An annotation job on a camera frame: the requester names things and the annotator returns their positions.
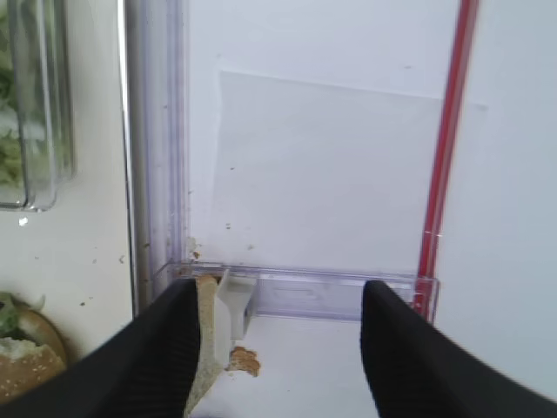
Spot bread crumb piece on table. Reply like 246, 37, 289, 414
225, 346, 261, 377

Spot red right rail strip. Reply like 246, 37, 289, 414
413, 0, 480, 315

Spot clear upper right holder rail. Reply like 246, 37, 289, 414
152, 261, 439, 321

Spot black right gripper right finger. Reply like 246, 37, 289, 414
360, 280, 556, 417

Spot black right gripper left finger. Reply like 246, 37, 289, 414
1, 279, 201, 417

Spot clear right long guide rail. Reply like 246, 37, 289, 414
124, 1, 189, 307

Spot white right stand block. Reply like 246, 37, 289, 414
214, 268, 257, 367

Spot metal serving tray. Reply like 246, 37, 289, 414
1, 1, 134, 354

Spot green lettuce shreds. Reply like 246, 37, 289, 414
1, 1, 24, 206

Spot bread slice in right stand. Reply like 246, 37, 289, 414
184, 274, 223, 417

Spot sesame top bun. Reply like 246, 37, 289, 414
1, 307, 68, 404

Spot clear plastic salad container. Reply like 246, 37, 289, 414
1, 1, 75, 212

